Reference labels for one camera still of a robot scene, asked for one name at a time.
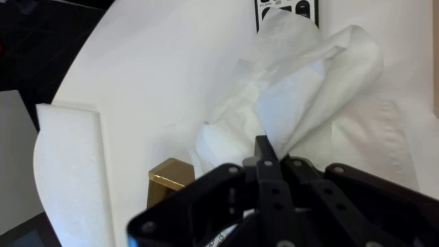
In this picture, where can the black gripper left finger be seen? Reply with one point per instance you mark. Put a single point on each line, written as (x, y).
(220, 205)

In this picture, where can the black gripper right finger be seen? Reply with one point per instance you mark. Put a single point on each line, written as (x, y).
(357, 205)

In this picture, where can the white paper towel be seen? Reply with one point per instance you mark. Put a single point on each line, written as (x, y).
(297, 100)

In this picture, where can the black TV remote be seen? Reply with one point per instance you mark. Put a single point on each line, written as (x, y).
(275, 5)

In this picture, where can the small tan block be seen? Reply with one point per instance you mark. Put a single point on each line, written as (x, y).
(166, 179)

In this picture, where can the white foam sheet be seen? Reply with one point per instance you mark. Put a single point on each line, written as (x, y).
(73, 172)

